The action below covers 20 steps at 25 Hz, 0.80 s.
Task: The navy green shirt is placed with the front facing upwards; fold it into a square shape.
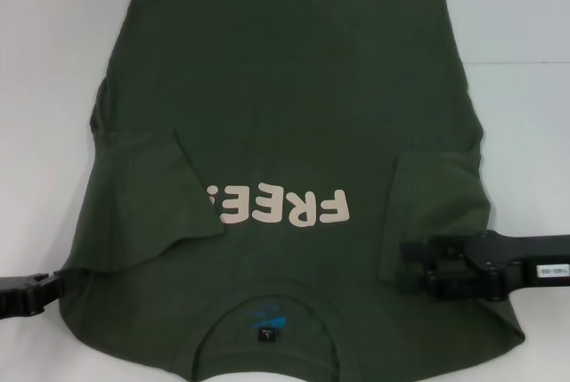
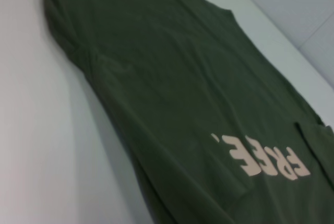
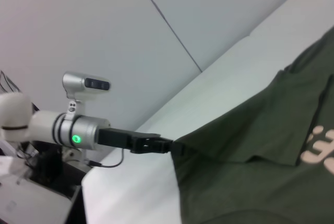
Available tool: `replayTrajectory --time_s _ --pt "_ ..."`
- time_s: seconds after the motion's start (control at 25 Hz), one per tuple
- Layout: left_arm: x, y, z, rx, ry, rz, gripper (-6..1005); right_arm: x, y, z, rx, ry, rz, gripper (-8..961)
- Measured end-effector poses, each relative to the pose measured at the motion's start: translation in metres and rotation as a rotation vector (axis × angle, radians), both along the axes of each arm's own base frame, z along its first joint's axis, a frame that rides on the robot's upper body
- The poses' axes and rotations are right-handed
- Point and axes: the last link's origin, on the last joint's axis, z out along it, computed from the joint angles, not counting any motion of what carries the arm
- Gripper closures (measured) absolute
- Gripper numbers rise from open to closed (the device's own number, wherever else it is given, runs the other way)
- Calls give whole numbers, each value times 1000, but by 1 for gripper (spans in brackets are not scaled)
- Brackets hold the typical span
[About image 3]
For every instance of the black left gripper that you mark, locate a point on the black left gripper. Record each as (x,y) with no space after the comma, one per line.
(114,138)

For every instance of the dark green printed t-shirt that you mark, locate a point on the dark green printed t-shirt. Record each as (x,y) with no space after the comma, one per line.
(248,169)

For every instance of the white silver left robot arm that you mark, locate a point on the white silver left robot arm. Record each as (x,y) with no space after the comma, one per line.
(41,127)

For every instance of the grey cabinet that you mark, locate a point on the grey cabinet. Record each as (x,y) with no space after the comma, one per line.
(31,203)

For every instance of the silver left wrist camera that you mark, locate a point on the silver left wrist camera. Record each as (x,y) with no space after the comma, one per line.
(75,83)

